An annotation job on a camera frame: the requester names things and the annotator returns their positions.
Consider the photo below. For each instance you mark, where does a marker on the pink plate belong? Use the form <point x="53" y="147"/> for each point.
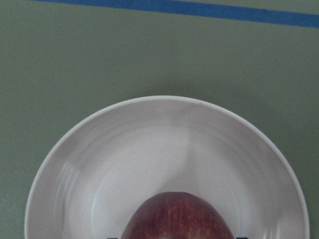
<point x="105" y="167"/>

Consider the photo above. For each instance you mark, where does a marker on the red apple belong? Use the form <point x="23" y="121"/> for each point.
<point x="176" y="215"/>

